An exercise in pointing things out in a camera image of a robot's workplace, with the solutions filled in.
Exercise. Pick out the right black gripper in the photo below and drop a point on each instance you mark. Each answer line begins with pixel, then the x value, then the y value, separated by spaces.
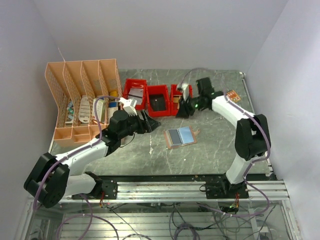
pixel 184 110

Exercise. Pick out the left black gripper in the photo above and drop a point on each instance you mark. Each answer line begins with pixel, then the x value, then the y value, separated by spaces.
pixel 148 125

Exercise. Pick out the gold cards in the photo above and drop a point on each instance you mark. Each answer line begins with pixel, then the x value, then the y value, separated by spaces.
pixel 176 99

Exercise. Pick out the red plastic bin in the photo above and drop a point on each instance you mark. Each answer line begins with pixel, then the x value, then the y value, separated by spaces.
pixel 158 101
pixel 136 83
pixel 174 91

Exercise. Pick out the black VIP card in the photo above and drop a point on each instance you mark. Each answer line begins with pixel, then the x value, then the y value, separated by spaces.
pixel 175 137

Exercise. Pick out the brown leather card holder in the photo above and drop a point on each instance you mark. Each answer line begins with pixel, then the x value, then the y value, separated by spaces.
pixel 187 135

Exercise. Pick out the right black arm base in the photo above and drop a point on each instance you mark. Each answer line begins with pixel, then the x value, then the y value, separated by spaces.
pixel 221 188

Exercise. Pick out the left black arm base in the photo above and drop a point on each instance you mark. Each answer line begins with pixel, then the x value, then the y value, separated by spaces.
pixel 104 187

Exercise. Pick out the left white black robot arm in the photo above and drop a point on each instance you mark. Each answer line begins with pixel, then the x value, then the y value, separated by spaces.
pixel 57 176

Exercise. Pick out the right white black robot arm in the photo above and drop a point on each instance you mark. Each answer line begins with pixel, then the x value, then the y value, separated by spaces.
pixel 252 139

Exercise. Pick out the white black cards stack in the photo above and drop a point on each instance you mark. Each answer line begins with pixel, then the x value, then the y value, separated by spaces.
pixel 136 94

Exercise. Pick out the yellow round object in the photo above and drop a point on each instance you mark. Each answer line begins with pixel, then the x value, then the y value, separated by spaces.
pixel 114 94

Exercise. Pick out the orange spiral notepad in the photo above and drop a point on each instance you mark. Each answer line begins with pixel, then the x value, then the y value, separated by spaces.
pixel 232 95

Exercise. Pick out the white green box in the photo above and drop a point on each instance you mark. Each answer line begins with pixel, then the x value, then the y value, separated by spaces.
pixel 98 109

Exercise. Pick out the white oval package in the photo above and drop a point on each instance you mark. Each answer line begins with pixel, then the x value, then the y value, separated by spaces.
pixel 84 110

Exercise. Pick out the pink mesh desk organizer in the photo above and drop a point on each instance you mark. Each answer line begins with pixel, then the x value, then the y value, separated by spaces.
pixel 74 86

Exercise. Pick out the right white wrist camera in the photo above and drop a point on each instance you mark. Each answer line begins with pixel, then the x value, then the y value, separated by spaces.
pixel 183 88

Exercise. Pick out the aluminium frame rails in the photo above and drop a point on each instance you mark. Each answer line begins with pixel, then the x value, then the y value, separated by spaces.
pixel 168 207

